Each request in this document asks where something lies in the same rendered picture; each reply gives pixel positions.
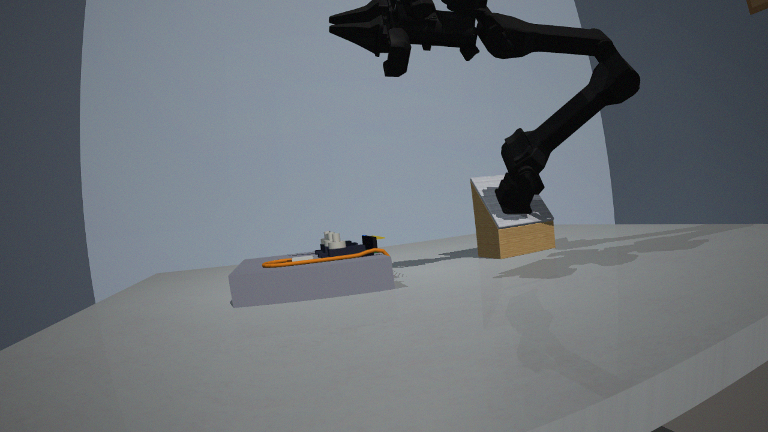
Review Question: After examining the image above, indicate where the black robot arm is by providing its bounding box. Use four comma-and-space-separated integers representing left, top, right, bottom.
395, 0, 640, 214

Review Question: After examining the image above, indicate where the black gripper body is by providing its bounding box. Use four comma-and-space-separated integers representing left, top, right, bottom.
377, 0, 442, 77

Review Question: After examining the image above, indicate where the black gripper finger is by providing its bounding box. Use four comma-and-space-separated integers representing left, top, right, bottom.
329, 0, 379, 25
329, 15, 383, 57

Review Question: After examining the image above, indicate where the black pin header strip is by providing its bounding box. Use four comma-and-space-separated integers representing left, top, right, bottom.
362, 235, 377, 250

